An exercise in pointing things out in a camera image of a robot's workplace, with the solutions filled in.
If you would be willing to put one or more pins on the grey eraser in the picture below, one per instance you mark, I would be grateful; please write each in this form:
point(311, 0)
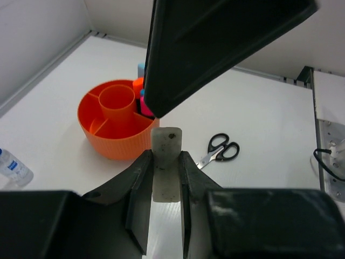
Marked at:
point(166, 145)

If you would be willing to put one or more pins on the large black scissors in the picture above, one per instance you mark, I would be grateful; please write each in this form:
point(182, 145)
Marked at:
point(217, 152)

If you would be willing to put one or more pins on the orange cap black highlighter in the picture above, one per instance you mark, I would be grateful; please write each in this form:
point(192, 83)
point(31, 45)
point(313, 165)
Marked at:
point(138, 86)

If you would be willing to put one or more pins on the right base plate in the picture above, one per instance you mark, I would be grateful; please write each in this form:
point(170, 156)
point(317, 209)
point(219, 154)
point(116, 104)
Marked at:
point(330, 138)

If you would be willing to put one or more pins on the pastel blue highlighter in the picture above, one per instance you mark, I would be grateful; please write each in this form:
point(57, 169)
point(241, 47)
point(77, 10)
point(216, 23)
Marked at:
point(140, 70)

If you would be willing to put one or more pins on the small spray bottle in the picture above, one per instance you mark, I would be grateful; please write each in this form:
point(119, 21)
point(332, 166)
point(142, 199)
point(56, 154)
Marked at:
point(17, 174)

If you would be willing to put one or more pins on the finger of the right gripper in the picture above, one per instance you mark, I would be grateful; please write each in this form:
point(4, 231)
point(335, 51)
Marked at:
point(192, 43)

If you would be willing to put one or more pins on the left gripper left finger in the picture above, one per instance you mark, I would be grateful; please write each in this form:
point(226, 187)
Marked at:
point(111, 221)

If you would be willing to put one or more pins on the orange round organizer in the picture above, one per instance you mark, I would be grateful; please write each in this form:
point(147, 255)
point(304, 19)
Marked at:
point(109, 117)

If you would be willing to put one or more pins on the pink cap black highlighter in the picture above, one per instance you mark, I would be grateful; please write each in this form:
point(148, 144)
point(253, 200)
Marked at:
point(145, 111)

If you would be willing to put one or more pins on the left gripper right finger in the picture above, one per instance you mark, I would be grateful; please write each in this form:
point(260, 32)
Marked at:
point(222, 222)

